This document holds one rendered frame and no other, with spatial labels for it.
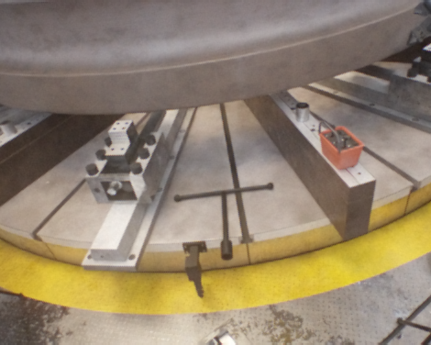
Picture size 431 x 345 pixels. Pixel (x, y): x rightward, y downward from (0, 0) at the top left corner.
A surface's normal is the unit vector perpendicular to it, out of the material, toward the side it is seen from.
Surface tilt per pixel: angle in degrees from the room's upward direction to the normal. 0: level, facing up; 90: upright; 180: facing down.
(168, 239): 0
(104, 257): 90
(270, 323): 0
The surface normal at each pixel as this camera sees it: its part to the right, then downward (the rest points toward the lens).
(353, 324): -0.14, -0.78
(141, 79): -0.07, 0.62
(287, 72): 0.23, 0.58
